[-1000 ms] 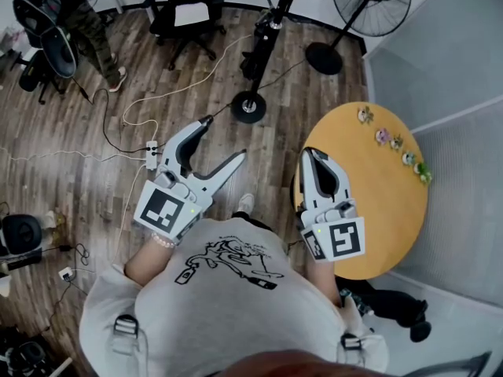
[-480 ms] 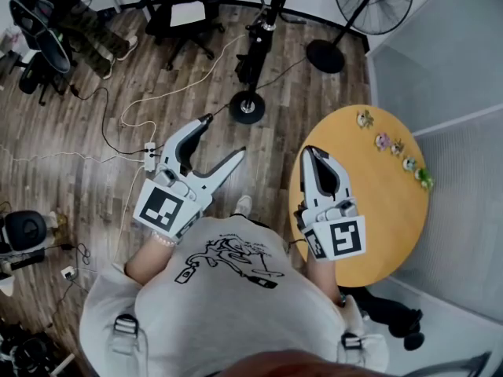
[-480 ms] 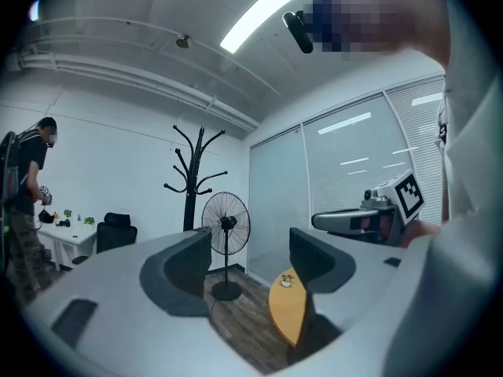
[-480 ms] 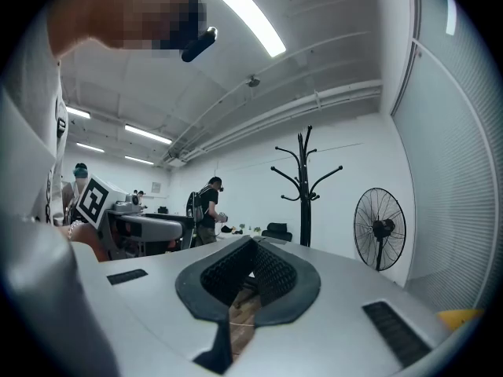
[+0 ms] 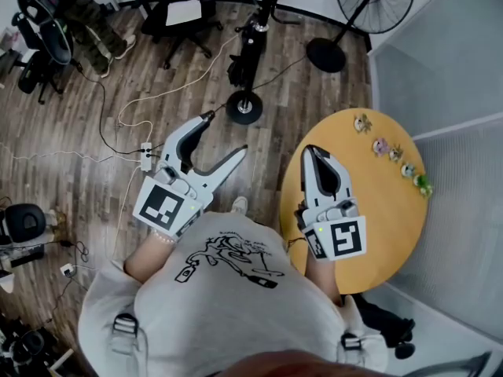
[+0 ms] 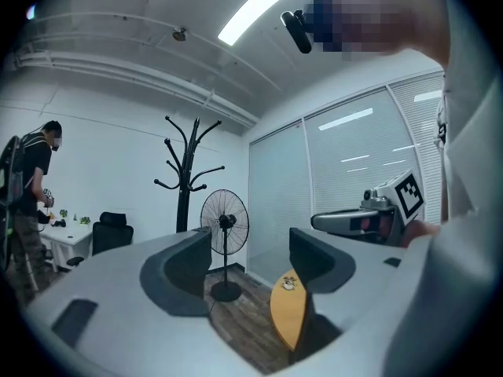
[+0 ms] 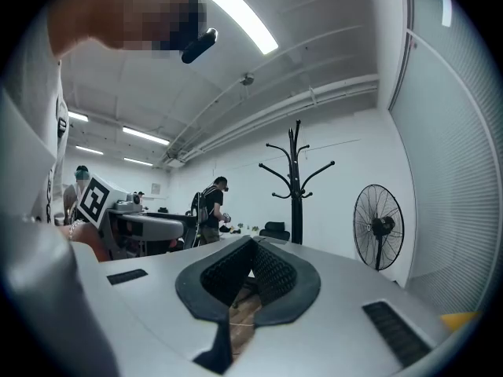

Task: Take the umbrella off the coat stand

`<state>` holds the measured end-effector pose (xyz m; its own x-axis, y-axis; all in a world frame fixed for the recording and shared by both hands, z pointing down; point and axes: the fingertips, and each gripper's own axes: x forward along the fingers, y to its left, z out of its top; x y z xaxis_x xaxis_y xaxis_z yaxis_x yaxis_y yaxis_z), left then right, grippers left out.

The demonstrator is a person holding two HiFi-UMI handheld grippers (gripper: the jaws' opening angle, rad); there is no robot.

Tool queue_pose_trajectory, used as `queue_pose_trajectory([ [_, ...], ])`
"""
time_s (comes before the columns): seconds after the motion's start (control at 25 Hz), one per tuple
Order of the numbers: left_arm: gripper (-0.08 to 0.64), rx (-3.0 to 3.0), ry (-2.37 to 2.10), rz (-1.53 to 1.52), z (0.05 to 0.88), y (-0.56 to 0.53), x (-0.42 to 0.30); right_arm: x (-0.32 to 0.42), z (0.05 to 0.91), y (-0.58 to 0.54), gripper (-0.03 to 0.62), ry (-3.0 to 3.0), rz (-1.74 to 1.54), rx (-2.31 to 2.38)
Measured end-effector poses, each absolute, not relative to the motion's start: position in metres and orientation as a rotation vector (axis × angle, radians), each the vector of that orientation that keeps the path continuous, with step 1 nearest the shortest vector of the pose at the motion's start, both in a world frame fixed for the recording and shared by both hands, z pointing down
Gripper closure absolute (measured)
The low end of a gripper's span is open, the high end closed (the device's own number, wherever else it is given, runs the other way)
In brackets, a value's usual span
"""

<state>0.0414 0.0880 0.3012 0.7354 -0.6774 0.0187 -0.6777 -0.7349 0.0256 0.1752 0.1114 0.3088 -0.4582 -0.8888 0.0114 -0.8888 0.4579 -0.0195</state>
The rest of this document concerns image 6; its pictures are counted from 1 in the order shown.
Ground black head camera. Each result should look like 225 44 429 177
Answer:
280 9 314 55

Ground long ceiling light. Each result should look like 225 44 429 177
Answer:
217 0 319 47

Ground white desk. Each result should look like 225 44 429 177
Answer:
39 218 95 274

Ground black office chair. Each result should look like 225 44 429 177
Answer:
66 211 134 269

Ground grey shoulder strap with buckle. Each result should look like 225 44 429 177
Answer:
434 92 450 148

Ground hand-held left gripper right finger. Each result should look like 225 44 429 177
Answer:
266 228 409 377

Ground round wooden table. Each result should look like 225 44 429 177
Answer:
270 267 308 353

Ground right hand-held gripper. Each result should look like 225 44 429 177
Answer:
310 167 428 247

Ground person's head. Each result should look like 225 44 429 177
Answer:
312 0 451 70

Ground person's grey shirt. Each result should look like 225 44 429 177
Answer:
387 0 503 377

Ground white ceiling pipes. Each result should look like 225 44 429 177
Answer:
11 47 260 127

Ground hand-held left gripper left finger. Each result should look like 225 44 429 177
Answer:
23 228 256 377

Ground person's right forearm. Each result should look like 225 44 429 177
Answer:
400 218 442 249

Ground black coat stand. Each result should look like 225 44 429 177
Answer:
152 115 227 235

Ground black standing fan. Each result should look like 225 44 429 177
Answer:
200 188 251 303

